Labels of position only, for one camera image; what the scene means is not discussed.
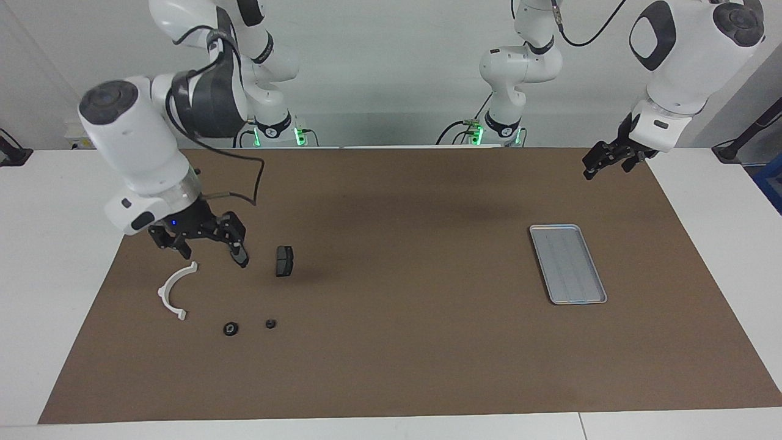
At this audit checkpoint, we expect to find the white curved plastic bracket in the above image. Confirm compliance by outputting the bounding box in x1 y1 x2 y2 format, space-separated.
158 262 199 321

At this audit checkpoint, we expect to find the brown table mat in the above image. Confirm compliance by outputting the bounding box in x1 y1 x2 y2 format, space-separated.
38 147 782 425

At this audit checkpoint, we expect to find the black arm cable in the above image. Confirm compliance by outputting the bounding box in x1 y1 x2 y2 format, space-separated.
165 27 265 207
550 0 630 48

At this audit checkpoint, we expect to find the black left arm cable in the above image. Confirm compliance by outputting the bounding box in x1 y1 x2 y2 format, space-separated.
550 0 630 48

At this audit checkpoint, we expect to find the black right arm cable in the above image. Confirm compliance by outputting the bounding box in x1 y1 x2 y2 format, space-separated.
165 27 265 207

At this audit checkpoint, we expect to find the black desk clamp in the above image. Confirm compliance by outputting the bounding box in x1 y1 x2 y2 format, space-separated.
0 127 33 167

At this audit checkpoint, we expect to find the white power strip box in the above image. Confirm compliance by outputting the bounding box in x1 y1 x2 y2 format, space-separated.
64 119 98 151

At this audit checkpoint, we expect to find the silver metal tray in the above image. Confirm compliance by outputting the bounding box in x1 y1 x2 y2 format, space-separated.
528 224 608 305

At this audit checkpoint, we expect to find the blue crate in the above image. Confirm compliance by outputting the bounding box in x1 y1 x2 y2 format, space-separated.
753 153 782 215

